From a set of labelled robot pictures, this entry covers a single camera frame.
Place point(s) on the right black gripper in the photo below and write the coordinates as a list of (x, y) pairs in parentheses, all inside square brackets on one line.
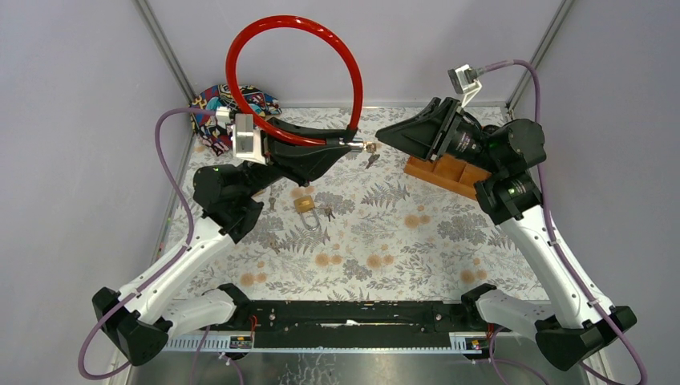
[(429, 133)]

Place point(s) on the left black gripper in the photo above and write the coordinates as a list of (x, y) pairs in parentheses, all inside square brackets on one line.
[(266, 148)]

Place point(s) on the cable lock keys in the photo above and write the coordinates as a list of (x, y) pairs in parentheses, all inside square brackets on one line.
[(372, 149)]

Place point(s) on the small brass padlock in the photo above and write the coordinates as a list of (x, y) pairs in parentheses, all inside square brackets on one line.
[(306, 209)]

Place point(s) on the silver key bunch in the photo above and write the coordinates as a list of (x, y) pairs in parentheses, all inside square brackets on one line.
[(328, 213)]

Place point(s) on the small metal key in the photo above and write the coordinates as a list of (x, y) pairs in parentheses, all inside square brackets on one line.
[(275, 245)]

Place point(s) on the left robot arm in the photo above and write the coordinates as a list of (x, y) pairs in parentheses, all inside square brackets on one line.
[(140, 317)]

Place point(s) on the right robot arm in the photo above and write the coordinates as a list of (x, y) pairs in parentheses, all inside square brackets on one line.
[(580, 320)]

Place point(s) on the orange compartment tray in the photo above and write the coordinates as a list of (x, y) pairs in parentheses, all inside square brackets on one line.
[(449, 173)]

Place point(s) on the floral table mat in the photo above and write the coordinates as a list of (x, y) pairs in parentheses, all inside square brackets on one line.
[(394, 237)]

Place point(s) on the colourful patterned cloth bag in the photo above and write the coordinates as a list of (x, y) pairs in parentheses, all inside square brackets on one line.
[(214, 131)]

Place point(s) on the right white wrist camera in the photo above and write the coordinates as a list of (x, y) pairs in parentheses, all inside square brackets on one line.
[(465, 81)]

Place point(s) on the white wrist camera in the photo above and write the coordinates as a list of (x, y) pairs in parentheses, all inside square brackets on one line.
[(465, 81), (244, 135)]

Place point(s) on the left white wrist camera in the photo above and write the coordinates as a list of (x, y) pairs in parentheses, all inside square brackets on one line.
[(244, 135)]

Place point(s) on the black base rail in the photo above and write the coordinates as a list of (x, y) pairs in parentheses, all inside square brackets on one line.
[(357, 326)]

